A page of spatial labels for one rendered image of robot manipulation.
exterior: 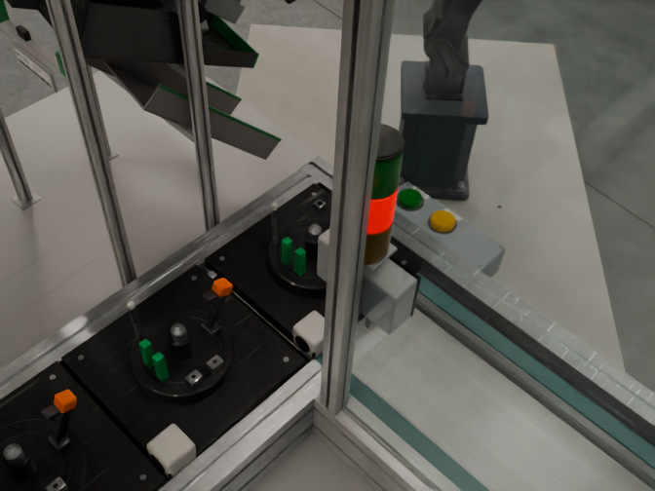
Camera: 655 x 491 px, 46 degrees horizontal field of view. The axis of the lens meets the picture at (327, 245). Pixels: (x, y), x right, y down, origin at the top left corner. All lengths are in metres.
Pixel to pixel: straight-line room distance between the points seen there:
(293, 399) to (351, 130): 0.50
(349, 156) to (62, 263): 0.79
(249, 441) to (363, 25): 0.61
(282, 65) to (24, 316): 0.78
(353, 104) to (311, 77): 1.06
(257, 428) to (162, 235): 0.47
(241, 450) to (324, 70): 0.95
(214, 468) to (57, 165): 0.75
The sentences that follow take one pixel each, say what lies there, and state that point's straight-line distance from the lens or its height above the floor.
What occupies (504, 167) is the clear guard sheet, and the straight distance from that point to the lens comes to 0.60.
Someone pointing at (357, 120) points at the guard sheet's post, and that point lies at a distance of 0.67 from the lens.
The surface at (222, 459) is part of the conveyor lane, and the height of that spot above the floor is 0.95.
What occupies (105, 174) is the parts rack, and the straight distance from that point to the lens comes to 1.10.
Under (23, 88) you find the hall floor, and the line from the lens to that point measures 3.23.
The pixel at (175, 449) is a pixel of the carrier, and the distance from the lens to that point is 1.02.
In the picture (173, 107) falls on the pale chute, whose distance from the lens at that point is 1.16.
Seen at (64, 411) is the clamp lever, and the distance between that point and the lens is 1.00.
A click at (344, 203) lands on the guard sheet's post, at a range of 0.76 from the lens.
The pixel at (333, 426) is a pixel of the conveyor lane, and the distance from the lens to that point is 1.10.
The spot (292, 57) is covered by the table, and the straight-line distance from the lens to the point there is 1.77.
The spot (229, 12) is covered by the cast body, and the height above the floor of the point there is 1.25.
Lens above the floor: 1.90
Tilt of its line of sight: 49 degrees down
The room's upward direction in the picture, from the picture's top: 3 degrees clockwise
